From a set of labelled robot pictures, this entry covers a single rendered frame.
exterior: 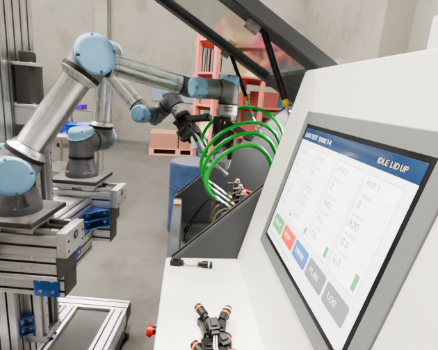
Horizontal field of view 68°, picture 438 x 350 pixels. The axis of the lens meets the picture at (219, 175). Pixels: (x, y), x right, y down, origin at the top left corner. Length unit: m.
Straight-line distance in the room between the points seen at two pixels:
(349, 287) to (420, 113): 0.25
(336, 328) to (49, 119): 0.89
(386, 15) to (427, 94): 3.42
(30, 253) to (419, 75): 1.17
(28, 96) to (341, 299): 1.26
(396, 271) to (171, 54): 8.67
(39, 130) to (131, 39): 8.22
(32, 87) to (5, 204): 0.47
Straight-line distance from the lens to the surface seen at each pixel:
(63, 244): 1.20
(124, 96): 1.49
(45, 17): 10.11
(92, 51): 1.05
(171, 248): 1.15
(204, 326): 0.72
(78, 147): 1.64
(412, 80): 0.54
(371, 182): 0.51
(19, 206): 1.24
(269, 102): 6.24
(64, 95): 1.06
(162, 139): 7.62
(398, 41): 3.93
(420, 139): 0.47
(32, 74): 1.45
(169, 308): 0.82
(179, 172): 3.24
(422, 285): 0.42
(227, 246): 1.02
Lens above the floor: 1.47
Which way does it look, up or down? 14 degrees down
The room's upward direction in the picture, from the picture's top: 4 degrees clockwise
